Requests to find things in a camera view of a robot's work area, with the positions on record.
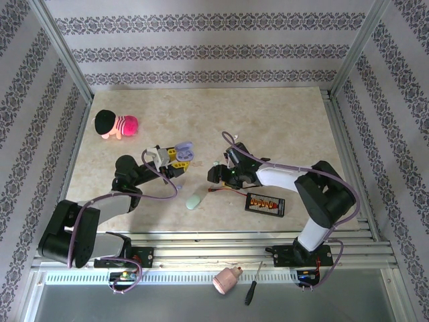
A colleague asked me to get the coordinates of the purple earbud charging case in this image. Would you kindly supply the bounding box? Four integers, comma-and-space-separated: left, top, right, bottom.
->
174, 141, 196, 162

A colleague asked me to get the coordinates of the black orange battery pack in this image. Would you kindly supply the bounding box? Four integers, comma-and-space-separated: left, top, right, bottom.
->
244, 192, 286, 218

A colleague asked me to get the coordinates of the pink plush doll black hat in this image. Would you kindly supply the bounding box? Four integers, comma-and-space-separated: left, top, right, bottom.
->
93, 109, 140, 141

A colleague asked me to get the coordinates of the pink small bottle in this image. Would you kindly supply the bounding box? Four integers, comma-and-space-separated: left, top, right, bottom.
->
212, 266, 245, 296

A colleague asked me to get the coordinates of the grey metal panel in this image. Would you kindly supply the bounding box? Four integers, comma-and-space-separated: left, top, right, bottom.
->
32, 283, 406, 322

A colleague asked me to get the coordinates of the red battery lead wire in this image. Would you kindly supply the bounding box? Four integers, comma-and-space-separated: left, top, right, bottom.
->
208, 187, 251, 199

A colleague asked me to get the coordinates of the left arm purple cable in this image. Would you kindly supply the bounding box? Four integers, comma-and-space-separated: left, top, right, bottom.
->
68, 147, 178, 296

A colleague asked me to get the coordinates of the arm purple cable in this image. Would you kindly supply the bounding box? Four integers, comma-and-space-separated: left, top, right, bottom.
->
68, 147, 178, 296
221, 131, 359, 292

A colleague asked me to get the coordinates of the aluminium rail bed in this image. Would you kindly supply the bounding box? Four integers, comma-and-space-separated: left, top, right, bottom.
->
32, 230, 395, 271

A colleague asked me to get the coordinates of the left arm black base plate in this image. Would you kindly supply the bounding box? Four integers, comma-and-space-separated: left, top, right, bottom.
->
93, 246, 155, 269

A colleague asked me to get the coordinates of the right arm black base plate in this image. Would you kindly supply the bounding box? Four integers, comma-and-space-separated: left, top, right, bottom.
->
273, 244, 333, 268

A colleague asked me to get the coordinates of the white slotted cable duct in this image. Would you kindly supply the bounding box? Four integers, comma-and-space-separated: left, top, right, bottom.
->
45, 270, 299, 284

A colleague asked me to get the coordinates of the aluminium side rail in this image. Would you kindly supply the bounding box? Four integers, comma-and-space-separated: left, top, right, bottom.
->
320, 87, 383, 242

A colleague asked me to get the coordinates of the black handled screwdriver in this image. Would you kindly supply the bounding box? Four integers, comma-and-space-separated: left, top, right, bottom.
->
243, 260, 264, 307

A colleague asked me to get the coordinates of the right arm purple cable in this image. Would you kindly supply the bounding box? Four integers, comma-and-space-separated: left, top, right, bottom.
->
221, 131, 359, 292

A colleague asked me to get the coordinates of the aluminium frame post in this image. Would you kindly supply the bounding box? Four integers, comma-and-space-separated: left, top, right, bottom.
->
29, 0, 94, 101
330, 0, 393, 98

